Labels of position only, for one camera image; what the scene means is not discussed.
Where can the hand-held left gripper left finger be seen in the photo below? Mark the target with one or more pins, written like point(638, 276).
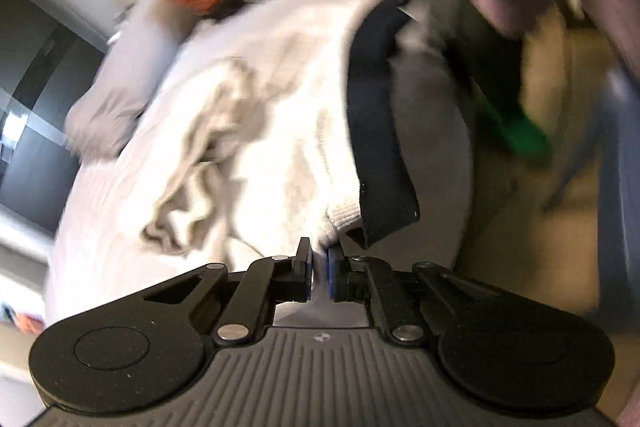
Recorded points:
point(309, 277)

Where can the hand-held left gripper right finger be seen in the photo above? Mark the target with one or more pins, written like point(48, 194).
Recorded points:
point(331, 279)

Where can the white knit sweater navy trim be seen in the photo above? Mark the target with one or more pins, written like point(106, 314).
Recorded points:
point(305, 107)

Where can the beige wrinkled cloth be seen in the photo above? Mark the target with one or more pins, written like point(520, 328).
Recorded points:
point(200, 187)

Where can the green object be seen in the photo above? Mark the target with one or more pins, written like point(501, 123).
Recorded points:
point(525, 134)

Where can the grey pillow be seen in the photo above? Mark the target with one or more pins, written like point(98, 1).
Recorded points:
point(110, 107)

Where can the black sliding door wardrobe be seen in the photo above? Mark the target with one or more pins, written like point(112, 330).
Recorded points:
point(30, 57)

